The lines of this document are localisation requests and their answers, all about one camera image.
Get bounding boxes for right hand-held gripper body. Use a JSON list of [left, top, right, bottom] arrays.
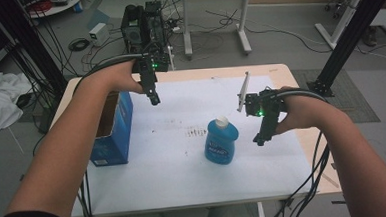
[[234, 69, 288, 121]]

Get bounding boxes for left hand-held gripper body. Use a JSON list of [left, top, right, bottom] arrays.
[[132, 51, 173, 93]]

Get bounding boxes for blue bottle with white cap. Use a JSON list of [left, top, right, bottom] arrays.
[[202, 114, 242, 167]]

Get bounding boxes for blue cardboard box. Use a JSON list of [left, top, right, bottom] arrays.
[[86, 90, 138, 168]]

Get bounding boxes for person's left hand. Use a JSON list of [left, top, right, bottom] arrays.
[[106, 59, 145, 97]]

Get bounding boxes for person's right hand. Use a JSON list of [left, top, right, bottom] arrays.
[[272, 84, 322, 136]]

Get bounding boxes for black computer tower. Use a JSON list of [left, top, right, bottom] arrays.
[[118, 0, 170, 61]]

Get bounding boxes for small white box device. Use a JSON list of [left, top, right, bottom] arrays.
[[87, 22, 112, 48]]

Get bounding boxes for white paper sheet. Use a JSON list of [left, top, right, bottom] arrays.
[[64, 71, 316, 217]]

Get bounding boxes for grey floor mat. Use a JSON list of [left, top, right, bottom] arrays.
[[290, 65, 382, 128]]

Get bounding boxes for round white table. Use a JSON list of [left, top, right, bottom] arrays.
[[17, 0, 86, 20]]

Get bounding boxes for white metal stand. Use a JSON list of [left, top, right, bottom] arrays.
[[312, 0, 376, 52]]

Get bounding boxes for white cloth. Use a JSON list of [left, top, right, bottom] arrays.
[[0, 70, 35, 133]]

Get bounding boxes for left hand-held gripper cable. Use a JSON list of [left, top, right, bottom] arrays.
[[70, 53, 146, 97]]

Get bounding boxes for hand-held gripper cable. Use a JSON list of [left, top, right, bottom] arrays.
[[70, 53, 146, 97], [259, 85, 336, 217]]

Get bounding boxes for right hand-held gripper cable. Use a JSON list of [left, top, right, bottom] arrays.
[[259, 85, 336, 217]]

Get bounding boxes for long black floor cable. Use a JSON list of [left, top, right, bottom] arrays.
[[205, 2, 333, 61]]

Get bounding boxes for coiled black cable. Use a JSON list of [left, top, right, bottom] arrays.
[[67, 37, 92, 53]]

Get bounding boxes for black metal stand with cables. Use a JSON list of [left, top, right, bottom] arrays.
[[0, 0, 70, 100]]

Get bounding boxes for black cables under table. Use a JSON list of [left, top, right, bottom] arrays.
[[74, 169, 99, 217]]

